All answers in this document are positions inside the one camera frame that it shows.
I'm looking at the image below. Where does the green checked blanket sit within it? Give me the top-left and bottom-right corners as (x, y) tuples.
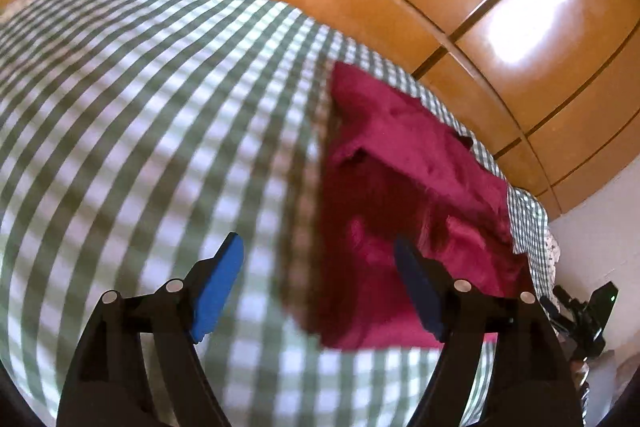
(0, 0), (558, 427)

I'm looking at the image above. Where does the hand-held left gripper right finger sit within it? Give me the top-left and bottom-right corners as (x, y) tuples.
(394, 237), (584, 427)

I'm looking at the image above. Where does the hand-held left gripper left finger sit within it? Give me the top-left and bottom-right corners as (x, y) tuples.
(56, 232), (245, 427)

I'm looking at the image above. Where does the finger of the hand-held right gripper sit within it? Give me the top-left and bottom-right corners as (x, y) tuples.
(539, 285), (577, 333)

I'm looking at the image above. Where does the dark red velvet garment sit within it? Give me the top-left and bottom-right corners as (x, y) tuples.
(285, 61), (538, 352)

